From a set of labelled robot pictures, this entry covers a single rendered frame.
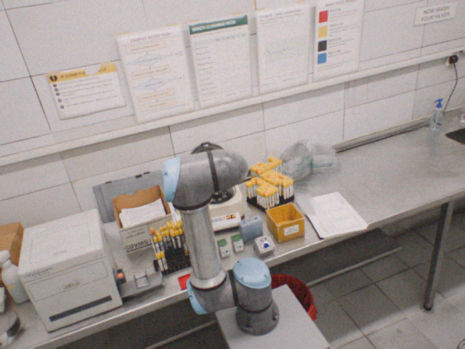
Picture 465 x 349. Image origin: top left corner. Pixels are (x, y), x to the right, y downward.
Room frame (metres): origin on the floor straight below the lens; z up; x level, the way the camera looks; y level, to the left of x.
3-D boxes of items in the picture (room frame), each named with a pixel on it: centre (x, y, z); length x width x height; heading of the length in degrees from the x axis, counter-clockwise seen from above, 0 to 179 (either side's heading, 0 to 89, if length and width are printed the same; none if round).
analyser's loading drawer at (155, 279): (1.14, 0.44, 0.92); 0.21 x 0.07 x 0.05; 108
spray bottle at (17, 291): (1.18, 0.93, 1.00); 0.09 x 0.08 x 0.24; 18
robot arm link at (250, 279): (0.91, -0.01, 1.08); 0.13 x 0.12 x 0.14; 97
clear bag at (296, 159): (1.92, -0.35, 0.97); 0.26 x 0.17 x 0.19; 129
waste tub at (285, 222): (1.40, -0.21, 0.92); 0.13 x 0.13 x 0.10; 15
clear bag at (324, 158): (1.94, -0.52, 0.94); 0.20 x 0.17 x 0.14; 79
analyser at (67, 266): (1.17, 0.65, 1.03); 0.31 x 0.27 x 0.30; 108
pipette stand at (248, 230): (1.38, -0.05, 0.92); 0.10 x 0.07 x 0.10; 110
